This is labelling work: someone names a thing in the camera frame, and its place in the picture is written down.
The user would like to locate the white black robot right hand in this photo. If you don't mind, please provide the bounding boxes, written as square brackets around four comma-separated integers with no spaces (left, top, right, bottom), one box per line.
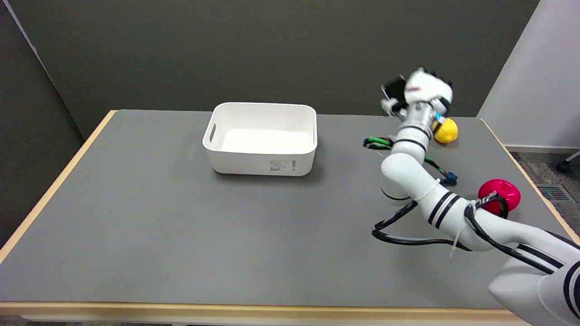
[380,67,454,120]

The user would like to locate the white plastic storage box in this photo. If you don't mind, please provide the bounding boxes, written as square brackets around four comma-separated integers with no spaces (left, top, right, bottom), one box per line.
[202,102,318,177]

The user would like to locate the yellow toy lemon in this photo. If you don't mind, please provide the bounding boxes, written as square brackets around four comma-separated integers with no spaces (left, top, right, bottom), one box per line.
[432,117,459,144]

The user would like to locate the red round toy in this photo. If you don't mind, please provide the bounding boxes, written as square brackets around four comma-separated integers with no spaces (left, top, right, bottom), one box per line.
[478,179,522,216]

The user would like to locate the white zip tie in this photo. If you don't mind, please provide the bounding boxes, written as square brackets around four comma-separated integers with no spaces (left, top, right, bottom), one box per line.
[449,201,477,259]

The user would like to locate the black chair caster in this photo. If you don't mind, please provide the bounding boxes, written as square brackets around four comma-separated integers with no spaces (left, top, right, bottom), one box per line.
[556,151,580,174]

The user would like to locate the floor vent grille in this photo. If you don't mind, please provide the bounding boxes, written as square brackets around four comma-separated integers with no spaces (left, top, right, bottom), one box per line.
[536,185,573,201]

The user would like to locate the green wire bundle blue connector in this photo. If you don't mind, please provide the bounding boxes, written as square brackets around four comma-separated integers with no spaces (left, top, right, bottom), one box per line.
[362,136,459,187]

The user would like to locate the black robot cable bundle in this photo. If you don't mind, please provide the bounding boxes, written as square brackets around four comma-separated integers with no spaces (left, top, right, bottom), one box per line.
[371,192,561,276]

